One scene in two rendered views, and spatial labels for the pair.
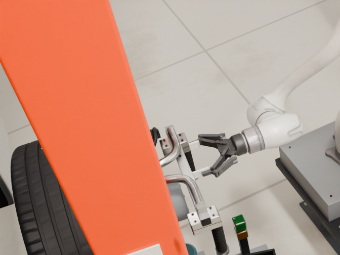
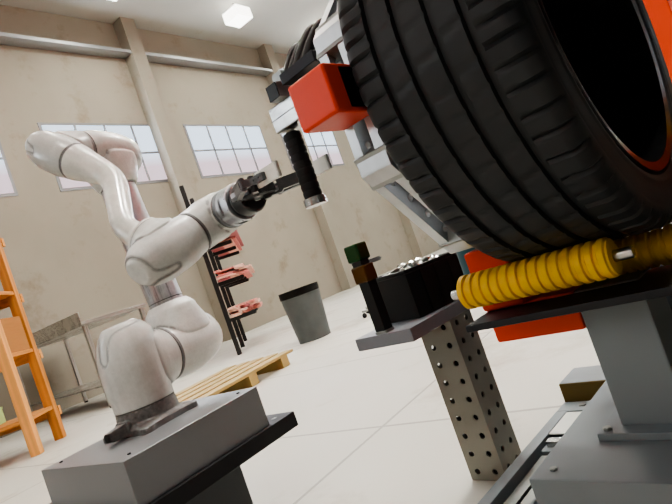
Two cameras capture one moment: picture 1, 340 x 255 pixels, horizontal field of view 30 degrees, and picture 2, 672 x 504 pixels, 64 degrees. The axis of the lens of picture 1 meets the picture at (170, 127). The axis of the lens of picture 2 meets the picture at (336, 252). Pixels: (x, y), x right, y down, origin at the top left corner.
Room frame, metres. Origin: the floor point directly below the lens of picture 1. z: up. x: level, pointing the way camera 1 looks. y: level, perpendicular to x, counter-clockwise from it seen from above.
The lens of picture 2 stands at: (2.21, 0.74, 0.63)
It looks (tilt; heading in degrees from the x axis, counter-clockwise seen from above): 1 degrees up; 228
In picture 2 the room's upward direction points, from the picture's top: 20 degrees counter-clockwise
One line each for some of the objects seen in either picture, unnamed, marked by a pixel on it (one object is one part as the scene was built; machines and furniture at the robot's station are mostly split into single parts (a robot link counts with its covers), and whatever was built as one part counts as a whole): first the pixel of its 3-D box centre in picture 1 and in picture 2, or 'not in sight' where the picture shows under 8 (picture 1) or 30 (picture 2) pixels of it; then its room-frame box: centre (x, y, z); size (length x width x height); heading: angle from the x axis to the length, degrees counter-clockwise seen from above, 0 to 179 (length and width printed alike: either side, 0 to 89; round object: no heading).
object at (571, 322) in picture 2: not in sight; (532, 281); (1.34, 0.23, 0.48); 0.16 x 0.12 x 0.17; 94
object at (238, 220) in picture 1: (239, 222); (356, 252); (1.37, -0.14, 0.64); 0.04 x 0.04 x 0.04; 4
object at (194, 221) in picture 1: (204, 219); not in sight; (1.19, -0.02, 0.93); 0.09 x 0.05 x 0.05; 94
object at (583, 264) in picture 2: not in sight; (532, 276); (1.46, 0.30, 0.51); 0.29 x 0.06 x 0.06; 94
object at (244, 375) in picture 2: not in sight; (217, 387); (0.32, -3.20, 0.05); 1.16 x 0.80 x 0.11; 17
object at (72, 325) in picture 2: not in sight; (83, 362); (0.26, -6.67, 0.55); 2.14 x 0.84 x 1.10; 102
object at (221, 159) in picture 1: (220, 160); (286, 181); (1.49, -0.14, 0.83); 0.11 x 0.01 x 0.04; 136
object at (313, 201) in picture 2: (188, 162); (303, 167); (1.53, -0.03, 0.83); 0.04 x 0.04 x 0.16
